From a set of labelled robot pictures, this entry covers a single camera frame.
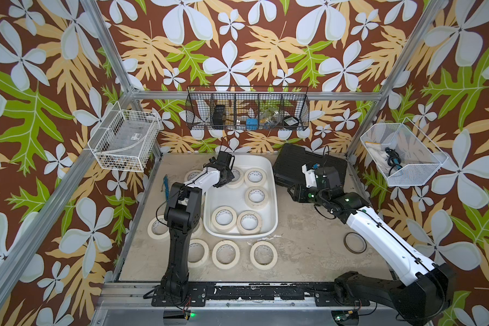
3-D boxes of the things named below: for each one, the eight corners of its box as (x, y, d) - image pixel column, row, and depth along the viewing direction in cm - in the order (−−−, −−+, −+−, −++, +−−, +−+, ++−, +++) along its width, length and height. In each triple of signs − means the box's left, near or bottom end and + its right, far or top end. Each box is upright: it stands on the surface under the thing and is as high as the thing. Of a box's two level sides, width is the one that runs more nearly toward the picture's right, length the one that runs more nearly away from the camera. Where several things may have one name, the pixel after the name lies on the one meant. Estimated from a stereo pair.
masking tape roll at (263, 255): (250, 269, 82) (250, 267, 79) (249, 243, 89) (250, 240, 86) (277, 269, 82) (278, 267, 79) (275, 243, 89) (276, 240, 86)
